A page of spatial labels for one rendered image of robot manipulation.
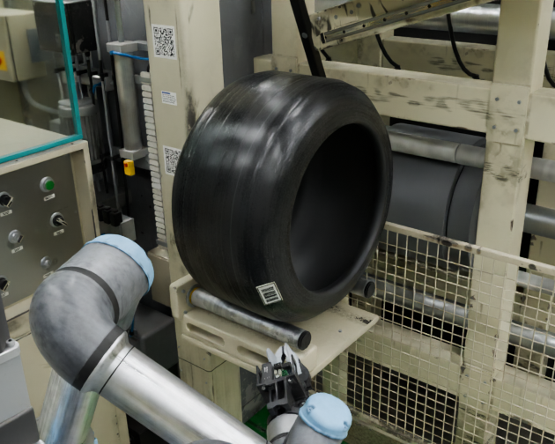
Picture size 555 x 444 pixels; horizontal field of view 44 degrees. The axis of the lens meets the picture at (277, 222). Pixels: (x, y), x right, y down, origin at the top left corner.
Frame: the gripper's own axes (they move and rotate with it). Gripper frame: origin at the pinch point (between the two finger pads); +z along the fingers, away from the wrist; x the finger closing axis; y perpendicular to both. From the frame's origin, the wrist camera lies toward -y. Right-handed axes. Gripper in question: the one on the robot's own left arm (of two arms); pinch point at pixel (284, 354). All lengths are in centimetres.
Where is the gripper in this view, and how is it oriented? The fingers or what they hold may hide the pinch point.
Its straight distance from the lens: 137.2
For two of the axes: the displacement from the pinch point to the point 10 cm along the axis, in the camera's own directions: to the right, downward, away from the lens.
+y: -3.5, -7.9, -5.1
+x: -9.3, 3.3, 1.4
